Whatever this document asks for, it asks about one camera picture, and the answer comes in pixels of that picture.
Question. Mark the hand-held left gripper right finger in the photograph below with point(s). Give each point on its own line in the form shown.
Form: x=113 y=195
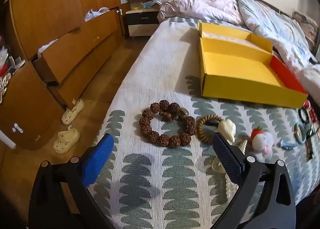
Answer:
x=226 y=158

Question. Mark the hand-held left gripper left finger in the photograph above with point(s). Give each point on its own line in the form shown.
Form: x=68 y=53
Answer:
x=100 y=158

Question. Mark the clear plastic ornament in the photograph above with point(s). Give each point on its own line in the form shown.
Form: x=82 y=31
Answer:
x=217 y=165

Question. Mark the cream shell ornament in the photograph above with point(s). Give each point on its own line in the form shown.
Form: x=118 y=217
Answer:
x=226 y=128

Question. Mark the yellow cardboard box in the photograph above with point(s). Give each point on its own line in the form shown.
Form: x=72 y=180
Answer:
x=237 y=68

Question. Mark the cream cone-shaped ornament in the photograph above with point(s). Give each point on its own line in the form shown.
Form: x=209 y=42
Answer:
x=243 y=145

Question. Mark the pearl hair clip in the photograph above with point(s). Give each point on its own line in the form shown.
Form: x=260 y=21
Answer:
x=230 y=189

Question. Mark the cream clog slipper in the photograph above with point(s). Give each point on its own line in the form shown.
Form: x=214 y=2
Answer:
x=66 y=140
x=72 y=112

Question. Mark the white plush strawberry toy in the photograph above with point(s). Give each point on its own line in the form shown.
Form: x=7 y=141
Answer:
x=262 y=143

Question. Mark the small blue hair clip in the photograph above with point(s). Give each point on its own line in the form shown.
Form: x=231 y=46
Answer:
x=287 y=144

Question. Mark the low wooden cabinet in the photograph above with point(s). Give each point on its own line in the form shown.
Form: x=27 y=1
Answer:
x=30 y=106

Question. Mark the light blue printed quilt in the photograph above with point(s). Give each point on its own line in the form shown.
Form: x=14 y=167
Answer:
x=270 y=26

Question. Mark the wooden nightstand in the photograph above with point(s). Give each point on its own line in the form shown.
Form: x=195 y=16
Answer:
x=140 y=22

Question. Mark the wooden wardrobe with drawers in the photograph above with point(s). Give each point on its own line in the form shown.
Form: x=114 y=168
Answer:
x=62 y=18

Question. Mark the plastic bag in drawer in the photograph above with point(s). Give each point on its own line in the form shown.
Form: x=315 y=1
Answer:
x=96 y=13

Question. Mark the printed pillow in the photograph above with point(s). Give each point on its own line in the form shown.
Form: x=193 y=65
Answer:
x=306 y=26

